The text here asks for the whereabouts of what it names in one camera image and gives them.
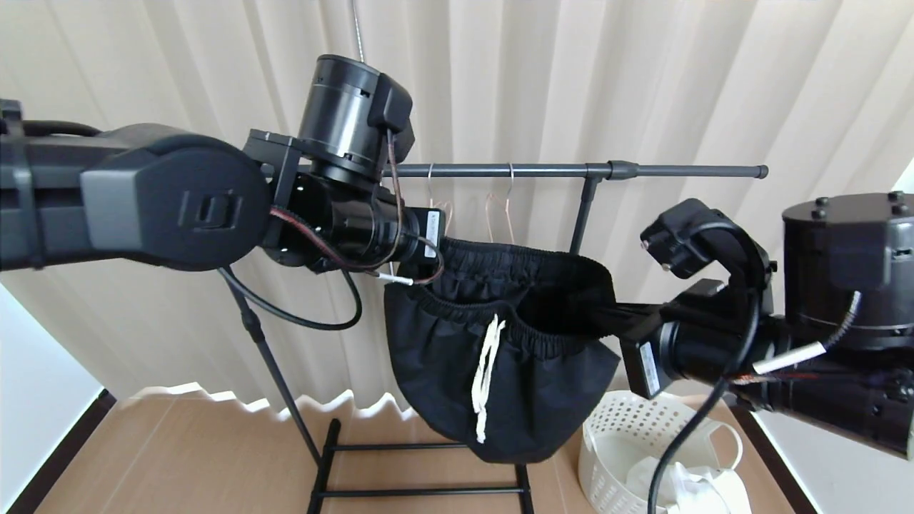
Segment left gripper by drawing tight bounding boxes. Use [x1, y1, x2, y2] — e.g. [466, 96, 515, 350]
[385, 206, 448, 276]

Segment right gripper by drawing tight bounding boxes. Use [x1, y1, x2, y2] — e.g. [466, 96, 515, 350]
[619, 313, 740, 400]

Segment black shorts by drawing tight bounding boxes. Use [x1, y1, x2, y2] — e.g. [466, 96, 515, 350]
[383, 237, 687, 465]

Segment pink clothes hanger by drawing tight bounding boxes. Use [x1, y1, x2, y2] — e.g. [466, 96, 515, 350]
[485, 162, 517, 244]
[426, 163, 455, 216]

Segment white laundry basket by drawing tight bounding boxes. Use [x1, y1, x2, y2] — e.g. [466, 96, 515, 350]
[578, 390, 745, 514]

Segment black clothes rack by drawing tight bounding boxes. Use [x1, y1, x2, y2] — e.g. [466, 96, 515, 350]
[218, 161, 770, 514]

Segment white garment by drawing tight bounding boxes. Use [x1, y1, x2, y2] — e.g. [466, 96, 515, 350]
[626, 456, 753, 514]

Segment beige curtain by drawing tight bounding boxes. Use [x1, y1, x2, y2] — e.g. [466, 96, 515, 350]
[0, 0, 914, 416]

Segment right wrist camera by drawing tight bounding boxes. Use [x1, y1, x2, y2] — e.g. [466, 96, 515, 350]
[639, 198, 776, 319]

